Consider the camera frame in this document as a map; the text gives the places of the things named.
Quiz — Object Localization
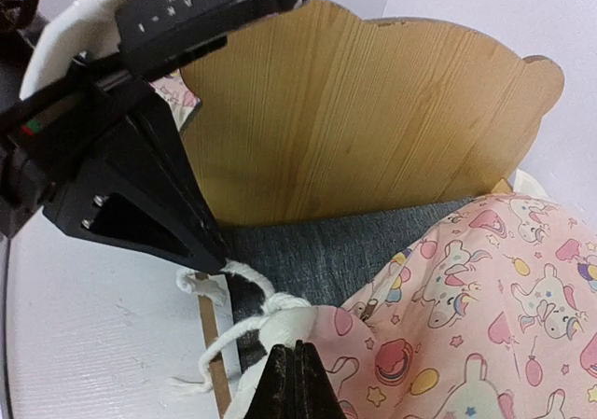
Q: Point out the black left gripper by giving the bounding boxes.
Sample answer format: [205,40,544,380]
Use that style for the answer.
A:
[1,59,228,273]

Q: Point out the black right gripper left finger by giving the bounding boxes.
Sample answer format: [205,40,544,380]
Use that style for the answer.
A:
[245,344,296,419]

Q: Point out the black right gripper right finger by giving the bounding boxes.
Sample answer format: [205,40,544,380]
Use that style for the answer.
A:
[296,341,345,419]

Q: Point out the pink unicorn print blanket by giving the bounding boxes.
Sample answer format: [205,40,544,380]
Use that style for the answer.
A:
[165,166,597,419]

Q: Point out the wooden pet bed frame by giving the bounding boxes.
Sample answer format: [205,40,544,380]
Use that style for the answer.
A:
[179,0,566,419]

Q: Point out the pink ruffled unicorn pillow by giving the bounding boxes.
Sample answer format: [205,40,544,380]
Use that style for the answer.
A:
[151,70,201,133]

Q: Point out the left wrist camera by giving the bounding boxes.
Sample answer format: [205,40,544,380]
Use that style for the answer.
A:
[20,0,309,99]

